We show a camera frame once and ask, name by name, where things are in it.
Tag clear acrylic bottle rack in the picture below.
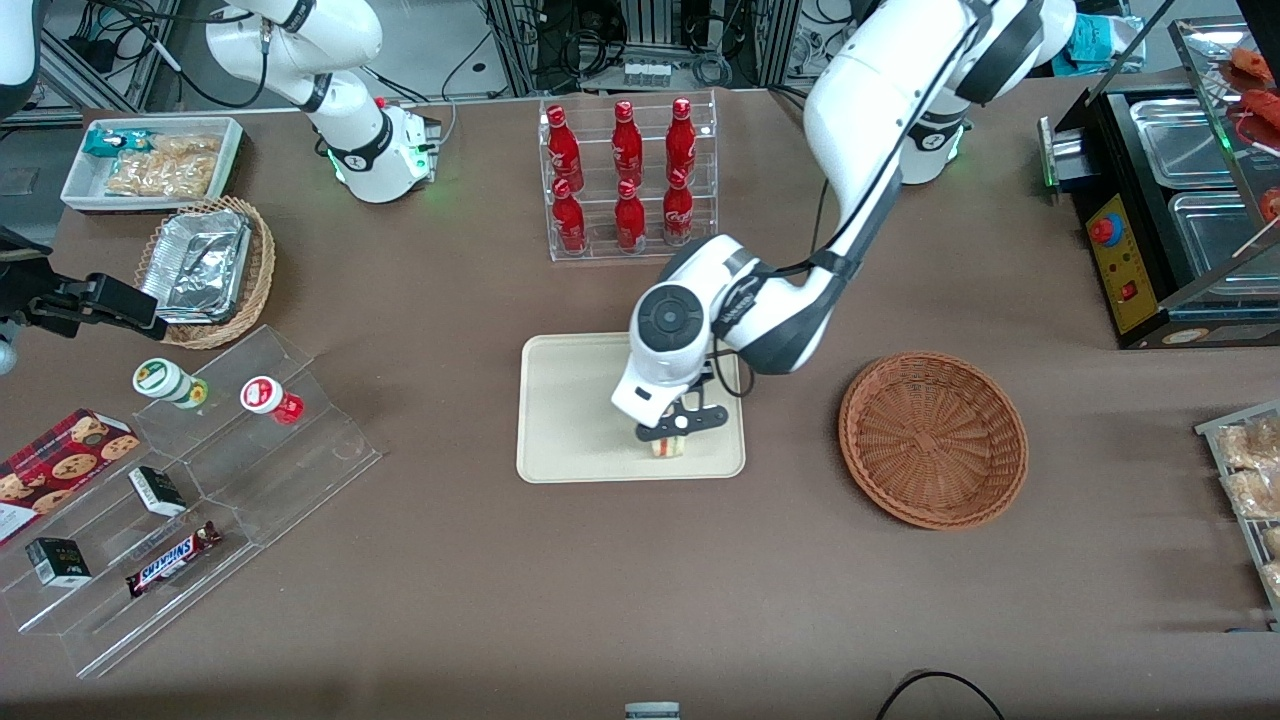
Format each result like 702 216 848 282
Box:
539 89 719 264

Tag teal snack packet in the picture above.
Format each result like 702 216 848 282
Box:
82 128 153 158

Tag stacked foil containers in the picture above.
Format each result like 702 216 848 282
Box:
141 209 253 325

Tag clear acrylic stepped display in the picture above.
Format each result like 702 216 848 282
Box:
0 324 383 680

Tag light oval wicker basket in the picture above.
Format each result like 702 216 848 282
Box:
134 196 277 350

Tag tray of bread packs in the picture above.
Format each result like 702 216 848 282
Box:
1194 400 1280 633

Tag teal plastic bag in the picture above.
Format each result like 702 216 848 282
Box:
1064 13 1147 77

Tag snickers chocolate bar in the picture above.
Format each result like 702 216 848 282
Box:
125 520 223 599

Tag red cola bottle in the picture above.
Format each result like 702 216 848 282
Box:
666 97 698 187
661 170 696 248
552 180 589 254
614 180 648 252
611 100 645 187
545 105 585 193

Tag black hot food case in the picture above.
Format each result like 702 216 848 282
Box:
1038 14 1280 350

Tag steel food pan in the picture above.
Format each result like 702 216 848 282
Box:
1129 96 1234 189
1167 189 1280 280

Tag black floor cable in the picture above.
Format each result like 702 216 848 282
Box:
876 671 1007 720

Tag small black box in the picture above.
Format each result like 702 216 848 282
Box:
25 537 92 588
128 465 189 518

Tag white rectangular snack bin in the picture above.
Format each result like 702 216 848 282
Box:
60 116 245 214

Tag red capped yogurt bottle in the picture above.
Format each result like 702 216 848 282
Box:
240 375 305 425

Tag brown round wicker basket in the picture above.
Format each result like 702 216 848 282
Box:
838 350 1030 531

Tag red plaid cookie box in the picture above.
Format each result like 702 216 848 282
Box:
0 408 142 547

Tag green capped yogurt bottle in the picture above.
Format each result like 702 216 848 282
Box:
132 357 210 410

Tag cream plastic tray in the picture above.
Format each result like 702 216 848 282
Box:
516 329 748 485

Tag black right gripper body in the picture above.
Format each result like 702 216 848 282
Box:
0 228 53 337

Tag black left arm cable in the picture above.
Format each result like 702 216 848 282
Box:
772 0 993 283

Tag aluminium frame rack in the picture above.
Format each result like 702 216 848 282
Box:
484 0 803 97

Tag clear bag of crackers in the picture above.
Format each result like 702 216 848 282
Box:
104 134 222 199

